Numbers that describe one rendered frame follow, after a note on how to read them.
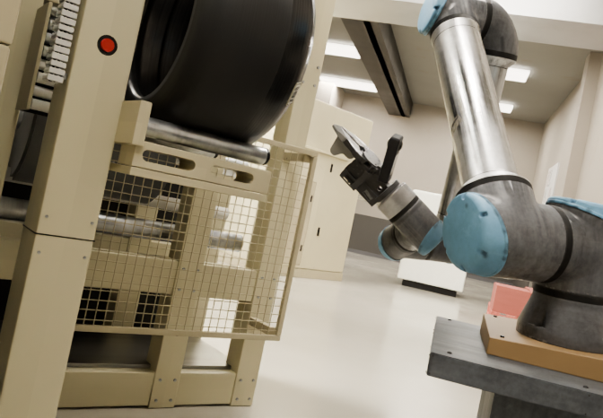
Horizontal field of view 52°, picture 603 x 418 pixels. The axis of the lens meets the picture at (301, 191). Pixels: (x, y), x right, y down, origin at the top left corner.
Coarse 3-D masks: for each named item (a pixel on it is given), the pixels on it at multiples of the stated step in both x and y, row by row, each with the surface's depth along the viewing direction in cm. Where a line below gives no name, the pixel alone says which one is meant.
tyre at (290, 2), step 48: (192, 0) 183; (240, 0) 135; (288, 0) 143; (144, 48) 181; (192, 48) 136; (240, 48) 137; (288, 48) 143; (144, 96) 152; (192, 96) 140; (240, 96) 143; (288, 96) 149
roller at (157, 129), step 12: (156, 120) 141; (156, 132) 140; (168, 132) 142; (180, 132) 144; (192, 132) 146; (204, 132) 148; (180, 144) 146; (192, 144) 146; (204, 144) 147; (216, 144) 149; (228, 144) 151; (240, 144) 153; (252, 144) 156; (228, 156) 153; (240, 156) 154; (252, 156) 155; (264, 156) 157
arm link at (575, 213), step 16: (560, 208) 117; (576, 208) 116; (592, 208) 115; (576, 224) 114; (592, 224) 114; (576, 240) 113; (592, 240) 114; (576, 256) 113; (592, 256) 114; (560, 272) 114; (576, 272) 114; (592, 272) 114; (560, 288) 116; (576, 288) 115; (592, 288) 114
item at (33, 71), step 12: (48, 12) 168; (36, 24) 177; (48, 24) 170; (36, 36) 174; (48, 36) 170; (36, 48) 171; (36, 60) 168; (48, 60) 183; (24, 72) 178; (36, 72) 168; (24, 84) 175; (36, 84) 181; (48, 84) 171; (24, 96) 172; (36, 96) 171; (48, 96) 172; (24, 108) 169; (36, 108) 170; (48, 108) 171
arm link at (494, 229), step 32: (448, 0) 144; (480, 0) 147; (448, 32) 141; (480, 32) 145; (448, 64) 137; (480, 64) 134; (448, 96) 134; (480, 96) 129; (480, 128) 125; (480, 160) 121; (512, 160) 123; (480, 192) 115; (512, 192) 114; (448, 224) 119; (480, 224) 109; (512, 224) 110; (544, 224) 112; (448, 256) 119; (480, 256) 110; (512, 256) 110; (544, 256) 111
